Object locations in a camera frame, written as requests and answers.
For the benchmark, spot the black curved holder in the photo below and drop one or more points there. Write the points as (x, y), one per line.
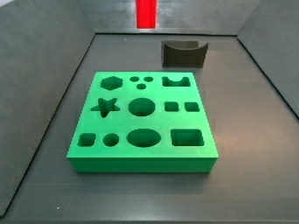
(183, 53)

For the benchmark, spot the red double-square peg object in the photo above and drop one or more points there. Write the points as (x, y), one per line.
(145, 14)

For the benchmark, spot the green shape-sorting block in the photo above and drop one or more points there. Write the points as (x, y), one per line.
(142, 124)

